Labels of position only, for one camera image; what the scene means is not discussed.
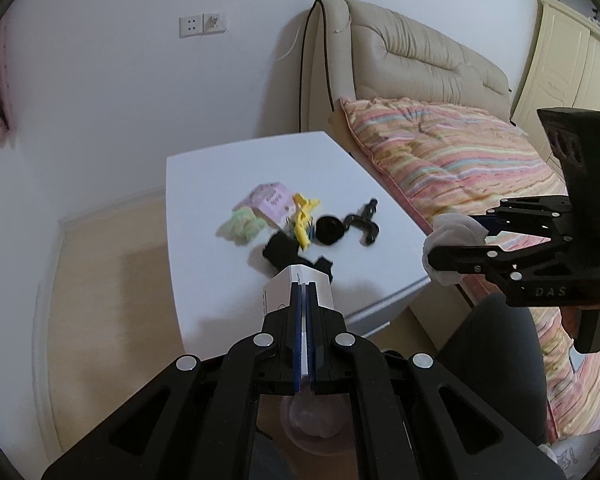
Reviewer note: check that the black hook bracket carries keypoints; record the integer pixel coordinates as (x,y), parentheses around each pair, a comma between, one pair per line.
(364,221)

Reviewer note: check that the beige padded headboard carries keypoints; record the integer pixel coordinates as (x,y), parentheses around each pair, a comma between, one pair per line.
(356,50)

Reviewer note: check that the black round cap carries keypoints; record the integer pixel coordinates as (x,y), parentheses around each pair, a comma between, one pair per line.
(328,230)

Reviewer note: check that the pink paper packet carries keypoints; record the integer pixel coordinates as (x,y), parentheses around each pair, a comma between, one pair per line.
(272,201)

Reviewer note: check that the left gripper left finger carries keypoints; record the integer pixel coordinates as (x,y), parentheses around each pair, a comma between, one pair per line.
(196,418)

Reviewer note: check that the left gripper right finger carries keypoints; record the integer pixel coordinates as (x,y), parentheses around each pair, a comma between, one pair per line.
(412,418)

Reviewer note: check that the white wall socket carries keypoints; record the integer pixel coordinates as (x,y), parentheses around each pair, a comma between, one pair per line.
(189,26)

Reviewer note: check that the white patterned sleeve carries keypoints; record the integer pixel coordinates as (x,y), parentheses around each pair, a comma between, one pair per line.
(575,455)

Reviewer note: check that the blue binder clip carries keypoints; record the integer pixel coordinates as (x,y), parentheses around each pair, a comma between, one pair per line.
(303,234)

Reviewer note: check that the white small carton box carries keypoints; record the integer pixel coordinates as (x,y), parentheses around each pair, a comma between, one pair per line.
(300,284)

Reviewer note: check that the cream wardrobe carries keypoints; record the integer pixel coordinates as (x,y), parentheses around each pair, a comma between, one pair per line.
(563,71)

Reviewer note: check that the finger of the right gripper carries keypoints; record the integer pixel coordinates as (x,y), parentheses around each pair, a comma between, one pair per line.
(527,214)
(475,259)

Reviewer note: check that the yellow plastic hair clip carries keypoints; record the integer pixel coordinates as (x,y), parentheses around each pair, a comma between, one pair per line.
(303,218)

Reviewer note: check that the white bedside table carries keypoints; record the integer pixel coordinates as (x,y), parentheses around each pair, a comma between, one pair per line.
(223,286)

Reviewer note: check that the white wall switch plug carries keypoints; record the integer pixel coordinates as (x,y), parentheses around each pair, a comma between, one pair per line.
(213,23)

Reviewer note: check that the black cloth bundle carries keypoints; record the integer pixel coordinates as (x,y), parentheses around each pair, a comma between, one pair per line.
(282,251)

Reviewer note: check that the green wrapper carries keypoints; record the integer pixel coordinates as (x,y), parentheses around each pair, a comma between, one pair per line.
(243,226)

